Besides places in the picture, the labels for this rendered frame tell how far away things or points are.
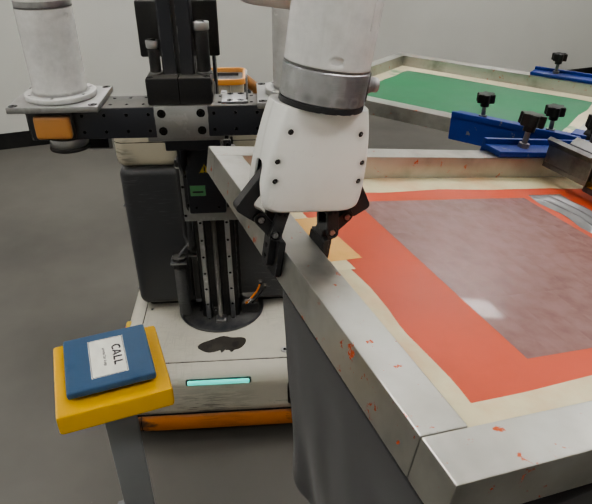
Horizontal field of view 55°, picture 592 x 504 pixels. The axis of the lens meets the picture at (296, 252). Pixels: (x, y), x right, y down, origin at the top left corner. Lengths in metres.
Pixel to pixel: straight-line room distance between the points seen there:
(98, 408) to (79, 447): 1.29
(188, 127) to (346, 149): 0.63
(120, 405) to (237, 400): 1.09
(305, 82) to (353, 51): 0.04
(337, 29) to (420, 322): 0.27
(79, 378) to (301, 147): 0.39
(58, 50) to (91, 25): 3.20
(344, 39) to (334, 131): 0.08
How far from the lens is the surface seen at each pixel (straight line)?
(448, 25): 5.29
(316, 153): 0.50
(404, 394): 0.41
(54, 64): 1.12
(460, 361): 0.52
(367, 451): 0.70
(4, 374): 2.34
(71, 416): 0.71
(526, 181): 1.05
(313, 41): 0.47
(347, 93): 0.48
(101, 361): 0.73
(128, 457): 0.83
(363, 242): 0.67
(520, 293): 0.66
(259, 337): 1.81
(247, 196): 0.52
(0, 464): 2.04
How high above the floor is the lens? 1.43
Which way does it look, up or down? 31 degrees down
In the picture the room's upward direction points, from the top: straight up
